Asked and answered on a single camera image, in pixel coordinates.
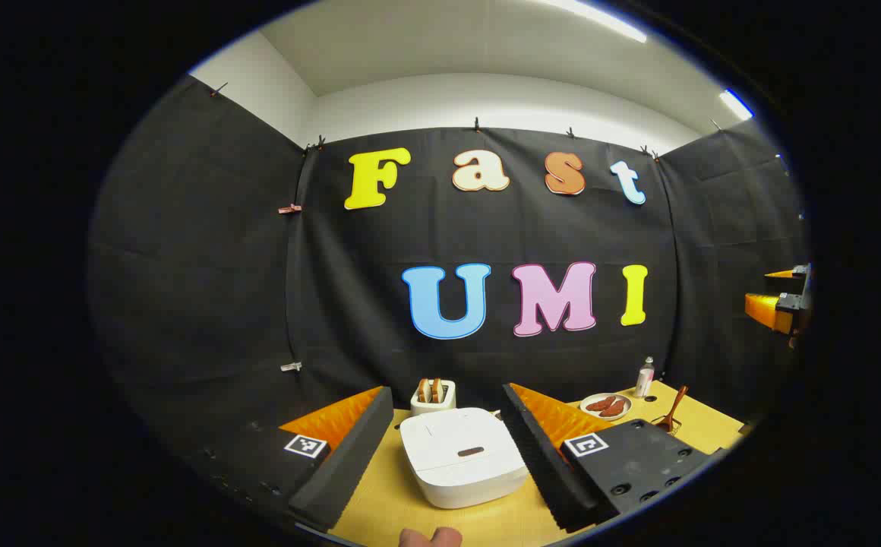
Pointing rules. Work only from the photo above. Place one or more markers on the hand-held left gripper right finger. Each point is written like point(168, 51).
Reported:
point(539, 463)

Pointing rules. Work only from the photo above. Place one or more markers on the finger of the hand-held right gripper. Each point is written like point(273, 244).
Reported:
point(767, 310)
point(788, 273)

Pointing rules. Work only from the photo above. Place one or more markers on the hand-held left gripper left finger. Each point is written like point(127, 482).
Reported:
point(349, 463)

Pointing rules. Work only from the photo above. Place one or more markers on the white rice cooker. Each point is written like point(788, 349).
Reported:
point(459, 456)

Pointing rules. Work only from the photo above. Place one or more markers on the brown wooden spoon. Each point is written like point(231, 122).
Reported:
point(676, 403)

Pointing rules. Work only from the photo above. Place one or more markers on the round white plate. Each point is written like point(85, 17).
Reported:
point(585, 410)

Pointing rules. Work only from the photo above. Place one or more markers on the brown meat piece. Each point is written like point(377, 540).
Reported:
point(614, 409)
point(600, 404)

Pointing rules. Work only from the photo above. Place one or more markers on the white toaster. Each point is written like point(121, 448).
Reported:
point(433, 408)

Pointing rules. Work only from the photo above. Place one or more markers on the toasted bread slice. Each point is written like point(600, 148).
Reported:
point(424, 391)
point(436, 390)

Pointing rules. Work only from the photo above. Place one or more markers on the small clear bottle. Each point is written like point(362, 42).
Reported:
point(644, 380)

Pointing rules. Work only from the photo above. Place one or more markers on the short ceiling light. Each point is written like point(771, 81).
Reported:
point(736, 104)

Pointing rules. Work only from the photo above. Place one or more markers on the black backdrop cloth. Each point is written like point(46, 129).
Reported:
point(205, 266)

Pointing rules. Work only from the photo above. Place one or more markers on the copper cloth clip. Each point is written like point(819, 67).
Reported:
point(289, 208)

